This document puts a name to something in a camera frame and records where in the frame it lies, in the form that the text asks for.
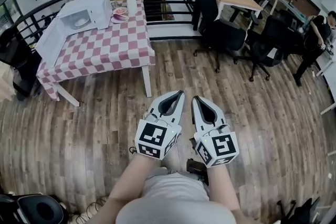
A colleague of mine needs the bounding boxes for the dark framed window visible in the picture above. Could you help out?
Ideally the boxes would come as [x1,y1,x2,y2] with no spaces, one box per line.
[0,0,23,28]

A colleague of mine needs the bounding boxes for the person's grey shirt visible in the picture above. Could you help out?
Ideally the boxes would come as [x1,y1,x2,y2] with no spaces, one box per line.
[115,167,237,224]

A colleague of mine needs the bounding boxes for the black office chair with jacket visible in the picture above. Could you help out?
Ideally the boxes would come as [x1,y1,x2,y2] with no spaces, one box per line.
[193,0,249,73]

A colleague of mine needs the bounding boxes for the brown paper bag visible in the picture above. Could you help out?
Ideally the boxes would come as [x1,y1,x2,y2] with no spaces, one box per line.
[0,60,17,103]

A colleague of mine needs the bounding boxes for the black railing with wooden handrail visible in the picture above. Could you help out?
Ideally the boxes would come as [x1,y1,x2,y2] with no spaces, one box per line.
[10,0,203,43]

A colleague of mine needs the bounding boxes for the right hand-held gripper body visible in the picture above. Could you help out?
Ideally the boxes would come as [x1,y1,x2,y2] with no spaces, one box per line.
[193,124,240,168]

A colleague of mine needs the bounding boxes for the white microwave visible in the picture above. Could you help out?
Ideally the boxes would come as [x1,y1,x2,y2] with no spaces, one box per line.
[35,0,113,68]

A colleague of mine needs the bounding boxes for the black chair base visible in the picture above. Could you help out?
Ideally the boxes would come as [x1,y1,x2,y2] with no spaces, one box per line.
[277,196,329,224]

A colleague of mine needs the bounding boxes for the white vase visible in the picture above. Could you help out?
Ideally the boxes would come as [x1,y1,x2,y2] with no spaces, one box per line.
[125,0,138,15]

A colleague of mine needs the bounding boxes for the white table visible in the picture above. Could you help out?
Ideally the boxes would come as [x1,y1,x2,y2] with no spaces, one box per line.
[54,65,153,108]

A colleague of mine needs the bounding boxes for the person's left forearm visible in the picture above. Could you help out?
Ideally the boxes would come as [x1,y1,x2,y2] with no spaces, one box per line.
[85,152,169,224]

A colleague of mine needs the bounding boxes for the black mesh office chair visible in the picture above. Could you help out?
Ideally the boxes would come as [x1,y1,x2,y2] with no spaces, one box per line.
[0,27,43,102]

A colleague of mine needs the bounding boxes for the white desk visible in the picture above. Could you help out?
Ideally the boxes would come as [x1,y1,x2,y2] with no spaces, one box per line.
[316,41,336,116]

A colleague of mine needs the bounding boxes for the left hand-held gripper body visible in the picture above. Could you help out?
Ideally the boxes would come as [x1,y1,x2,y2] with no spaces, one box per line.
[134,112,182,160]

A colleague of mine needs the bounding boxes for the black waist pack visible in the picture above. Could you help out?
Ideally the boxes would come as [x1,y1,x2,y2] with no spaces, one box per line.
[186,158,210,186]

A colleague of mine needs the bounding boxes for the black padded chair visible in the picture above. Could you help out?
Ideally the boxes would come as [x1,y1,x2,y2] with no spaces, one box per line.
[0,193,70,224]

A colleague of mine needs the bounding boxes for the small plate with food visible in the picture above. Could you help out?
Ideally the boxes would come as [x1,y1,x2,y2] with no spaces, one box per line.
[112,7,129,16]
[110,14,130,24]

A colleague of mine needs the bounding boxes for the person's right forearm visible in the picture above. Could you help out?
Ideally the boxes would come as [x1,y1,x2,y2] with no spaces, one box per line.
[206,164,253,224]

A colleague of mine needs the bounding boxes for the red white checkered tablecloth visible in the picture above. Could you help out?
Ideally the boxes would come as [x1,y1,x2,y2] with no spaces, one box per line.
[36,0,156,102]

